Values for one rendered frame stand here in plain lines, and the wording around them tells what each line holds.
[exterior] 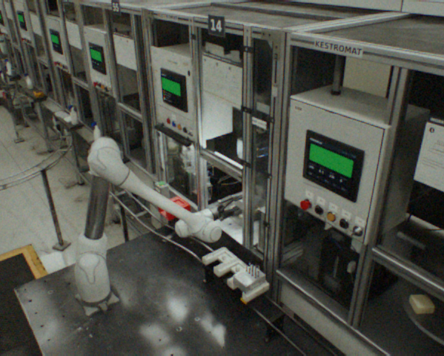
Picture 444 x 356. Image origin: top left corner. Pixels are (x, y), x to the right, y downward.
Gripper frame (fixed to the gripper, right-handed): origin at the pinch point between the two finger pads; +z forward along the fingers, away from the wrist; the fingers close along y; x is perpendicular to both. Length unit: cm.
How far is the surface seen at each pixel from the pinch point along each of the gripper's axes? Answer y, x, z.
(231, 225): -12.2, -1.9, -7.4
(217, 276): -17.8, -24.6, -34.8
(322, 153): 61, -68, -14
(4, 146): -101, 444, -63
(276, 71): 84, -38, -9
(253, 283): -10, -46, -29
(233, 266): -15.5, -26.1, -25.8
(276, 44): 95, -38, -9
